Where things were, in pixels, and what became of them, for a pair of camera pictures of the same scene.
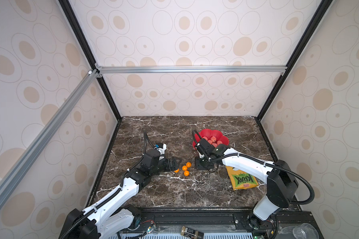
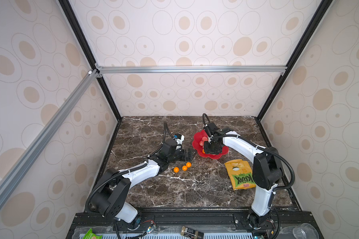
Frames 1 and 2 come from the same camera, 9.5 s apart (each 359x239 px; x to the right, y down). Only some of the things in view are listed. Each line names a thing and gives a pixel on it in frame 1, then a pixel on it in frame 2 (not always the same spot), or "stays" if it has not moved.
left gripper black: (175, 166) to (185, 158)
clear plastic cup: (304, 231) stays
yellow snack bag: (241, 179) stays
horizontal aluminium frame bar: (191, 70) stays
